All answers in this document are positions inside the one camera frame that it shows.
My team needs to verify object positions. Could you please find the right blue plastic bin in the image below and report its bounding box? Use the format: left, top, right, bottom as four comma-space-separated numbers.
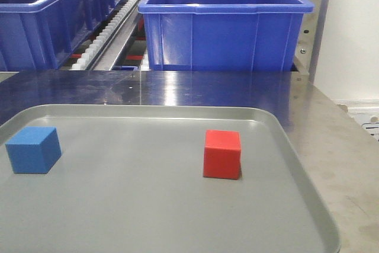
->
138, 0, 314, 72

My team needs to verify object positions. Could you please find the grey metal tray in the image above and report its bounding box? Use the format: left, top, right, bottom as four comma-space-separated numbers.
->
1, 104, 341, 252

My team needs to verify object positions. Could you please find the perforated metal shelf post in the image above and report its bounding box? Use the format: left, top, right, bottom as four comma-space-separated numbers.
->
294, 0, 329, 82

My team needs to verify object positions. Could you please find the blue foam cube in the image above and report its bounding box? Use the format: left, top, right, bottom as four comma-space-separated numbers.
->
5, 126, 62, 174

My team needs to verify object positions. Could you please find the left blue plastic bin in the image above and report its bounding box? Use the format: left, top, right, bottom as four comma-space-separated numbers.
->
1, 0, 122, 72

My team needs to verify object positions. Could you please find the red foam cube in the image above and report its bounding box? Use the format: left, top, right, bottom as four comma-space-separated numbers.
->
203, 130, 242, 180

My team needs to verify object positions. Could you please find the white roller conveyor rail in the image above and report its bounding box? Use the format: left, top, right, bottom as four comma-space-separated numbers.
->
70, 0, 140, 71

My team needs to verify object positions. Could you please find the blue plastic bin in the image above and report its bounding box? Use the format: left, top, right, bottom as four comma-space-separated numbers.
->
138, 0, 314, 72
1, 0, 122, 72

